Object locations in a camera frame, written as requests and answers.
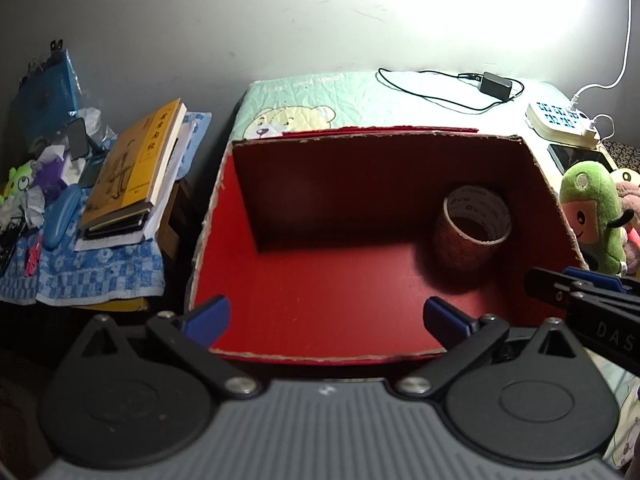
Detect pink plush toy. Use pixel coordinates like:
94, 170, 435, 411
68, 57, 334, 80
616, 181, 640, 276

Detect green plush toy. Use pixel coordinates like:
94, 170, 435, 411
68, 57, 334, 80
559, 160, 632, 276

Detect brown packing tape roll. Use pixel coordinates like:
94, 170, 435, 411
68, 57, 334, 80
433, 185, 512, 276

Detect red cardboard box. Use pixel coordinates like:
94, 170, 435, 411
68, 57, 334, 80
191, 129, 582, 364

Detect black notebook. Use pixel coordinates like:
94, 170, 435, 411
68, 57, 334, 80
80, 209, 150, 240

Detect black smartphone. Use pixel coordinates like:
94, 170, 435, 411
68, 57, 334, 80
548, 143, 614, 174

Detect blue patterned cloth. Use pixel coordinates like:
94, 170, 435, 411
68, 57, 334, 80
1, 190, 165, 307

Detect yellow book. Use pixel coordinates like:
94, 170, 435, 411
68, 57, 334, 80
78, 99, 186, 233

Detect white power strip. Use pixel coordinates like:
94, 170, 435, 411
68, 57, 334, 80
526, 101, 600, 148

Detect blue glasses case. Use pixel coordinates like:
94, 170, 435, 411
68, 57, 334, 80
42, 184, 81, 250

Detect purple toy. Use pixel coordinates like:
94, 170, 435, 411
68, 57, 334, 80
34, 158, 70, 204

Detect small black phone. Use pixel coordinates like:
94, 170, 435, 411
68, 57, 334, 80
65, 117, 90, 160

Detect black power adapter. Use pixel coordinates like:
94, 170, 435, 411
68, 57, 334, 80
478, 72, 513, 102

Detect small green frog toy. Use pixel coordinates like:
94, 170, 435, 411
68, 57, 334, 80
1, 159, 36, 203

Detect white power cable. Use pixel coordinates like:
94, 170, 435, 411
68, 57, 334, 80
566, 0, 636, 141

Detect black thin cable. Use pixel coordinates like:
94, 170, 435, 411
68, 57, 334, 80
375, 66, 526, 114

